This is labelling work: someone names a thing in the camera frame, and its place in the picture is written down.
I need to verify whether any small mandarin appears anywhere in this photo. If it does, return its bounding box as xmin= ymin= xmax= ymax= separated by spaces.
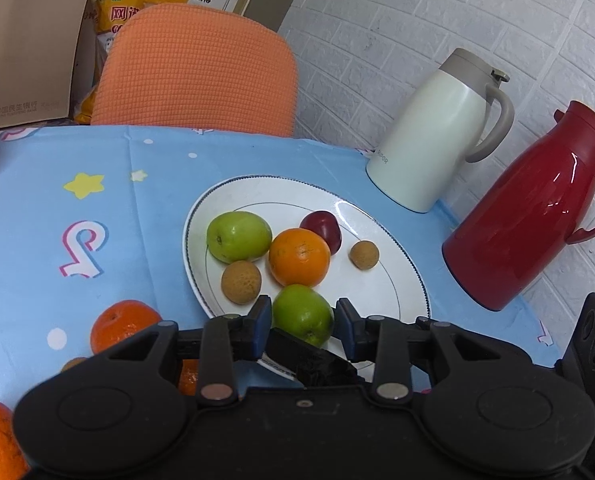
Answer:
xmin=90 ymin=300 xmax=164 ymax=356
xmin=177 ymin=359 xmax=200 ymax=397

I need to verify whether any white plate with blue rim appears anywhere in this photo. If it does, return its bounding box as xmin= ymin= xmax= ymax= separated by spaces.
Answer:
xmin=182 ymin=175 xmax=432 ymax=381

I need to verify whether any orange fabric chair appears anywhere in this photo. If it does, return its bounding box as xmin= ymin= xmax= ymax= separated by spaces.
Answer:
xmin=91 ymin=2 xmax=298 ymax=137

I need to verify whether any brown cardboard box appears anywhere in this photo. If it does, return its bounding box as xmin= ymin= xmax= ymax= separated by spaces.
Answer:
xmin=0 ymin=0 xmax=100 ymax=133

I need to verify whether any dark red plum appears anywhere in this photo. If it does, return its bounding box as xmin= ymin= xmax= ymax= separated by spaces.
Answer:
xmin=299 ymin=211 xmax=343 ymax=256

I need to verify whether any red thermos jug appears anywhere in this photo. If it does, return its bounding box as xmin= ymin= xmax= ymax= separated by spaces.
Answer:
xmin=442 ymin=100 xmax=595 ymax=312

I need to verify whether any green jujube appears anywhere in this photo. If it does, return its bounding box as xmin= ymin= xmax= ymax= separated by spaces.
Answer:
xmin=206 ymin=211 xmax=273 ymax=265
xmin=272 ymin=284 xmax=335 ymax=348

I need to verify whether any yellow plastic bag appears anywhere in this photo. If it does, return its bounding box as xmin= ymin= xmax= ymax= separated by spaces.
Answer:
xmin=74 ymin=0 xmax=188 ymax=126

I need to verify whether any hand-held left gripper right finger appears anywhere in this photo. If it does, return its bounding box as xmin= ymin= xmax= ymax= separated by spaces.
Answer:
xmin=336 ymin=297 xmax=531 ymax=406

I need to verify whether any large orange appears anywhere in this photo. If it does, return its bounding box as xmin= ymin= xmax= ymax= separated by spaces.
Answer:
xmin=268 ymin=228 xmax=331 ymax=287

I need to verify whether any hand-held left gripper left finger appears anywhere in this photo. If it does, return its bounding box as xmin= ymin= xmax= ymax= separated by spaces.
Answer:
xmin=94 ymin=295 xmax=273 ymax=407

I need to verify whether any blue printed tablecloth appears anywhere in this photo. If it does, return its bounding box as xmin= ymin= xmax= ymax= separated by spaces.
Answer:
xmin=0 ymin=125 xmax=563 ymax=480

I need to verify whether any white thermos jug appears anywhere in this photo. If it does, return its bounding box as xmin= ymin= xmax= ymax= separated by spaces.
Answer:
xmin=366 ymin=48 xmax=515 ymax=214

